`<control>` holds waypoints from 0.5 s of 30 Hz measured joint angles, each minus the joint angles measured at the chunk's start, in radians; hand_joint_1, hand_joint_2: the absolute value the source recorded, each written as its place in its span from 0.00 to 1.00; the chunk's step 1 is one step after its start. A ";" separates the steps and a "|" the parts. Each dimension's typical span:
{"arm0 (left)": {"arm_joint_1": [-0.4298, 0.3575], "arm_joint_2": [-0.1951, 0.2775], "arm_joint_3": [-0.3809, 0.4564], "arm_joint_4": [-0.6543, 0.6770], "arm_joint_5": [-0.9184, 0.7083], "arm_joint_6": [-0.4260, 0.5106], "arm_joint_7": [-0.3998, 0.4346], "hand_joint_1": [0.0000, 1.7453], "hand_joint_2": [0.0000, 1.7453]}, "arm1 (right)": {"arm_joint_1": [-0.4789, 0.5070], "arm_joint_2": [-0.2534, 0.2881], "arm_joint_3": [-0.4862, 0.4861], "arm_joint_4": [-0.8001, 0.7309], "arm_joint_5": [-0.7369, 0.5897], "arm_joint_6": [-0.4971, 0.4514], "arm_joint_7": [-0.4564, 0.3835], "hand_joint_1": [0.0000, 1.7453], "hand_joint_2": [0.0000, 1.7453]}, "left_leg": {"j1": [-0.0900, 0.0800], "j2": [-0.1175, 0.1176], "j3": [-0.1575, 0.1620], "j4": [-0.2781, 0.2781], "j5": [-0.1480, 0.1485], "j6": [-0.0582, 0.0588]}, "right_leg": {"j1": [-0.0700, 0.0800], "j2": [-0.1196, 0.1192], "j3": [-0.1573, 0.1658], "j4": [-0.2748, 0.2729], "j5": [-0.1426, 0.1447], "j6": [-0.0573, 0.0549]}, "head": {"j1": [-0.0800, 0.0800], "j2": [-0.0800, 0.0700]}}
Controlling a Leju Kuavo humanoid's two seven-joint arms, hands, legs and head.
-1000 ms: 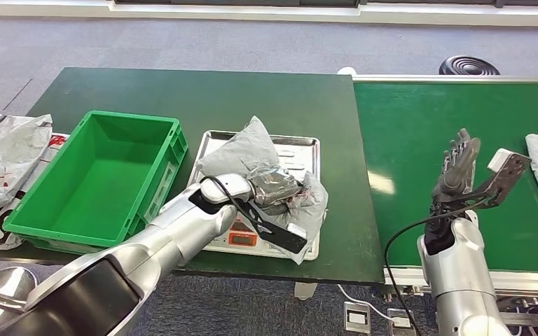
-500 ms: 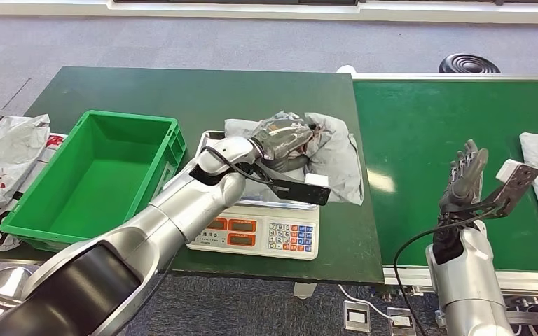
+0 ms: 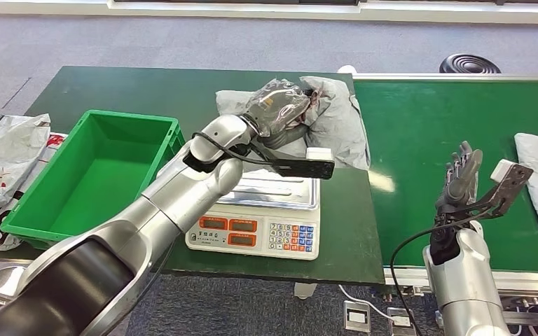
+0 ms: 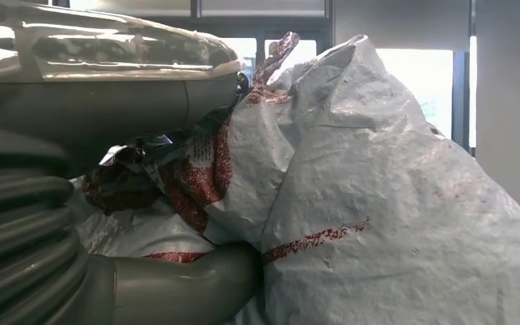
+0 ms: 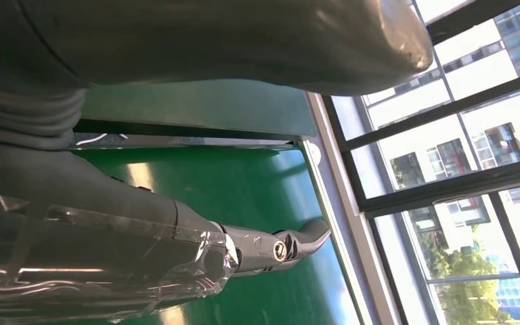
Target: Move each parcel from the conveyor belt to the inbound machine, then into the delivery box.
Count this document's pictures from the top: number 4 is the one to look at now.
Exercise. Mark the white parcel bag red print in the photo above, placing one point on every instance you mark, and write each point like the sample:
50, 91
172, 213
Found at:
376, 202

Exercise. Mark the grey roller blind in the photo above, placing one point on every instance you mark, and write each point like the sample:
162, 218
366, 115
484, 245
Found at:
399, 22

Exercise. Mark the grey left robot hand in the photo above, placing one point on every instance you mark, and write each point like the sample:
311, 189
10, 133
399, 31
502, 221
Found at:
107, 89

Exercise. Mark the dark framed window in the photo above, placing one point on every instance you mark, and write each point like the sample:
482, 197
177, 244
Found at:
459, 89

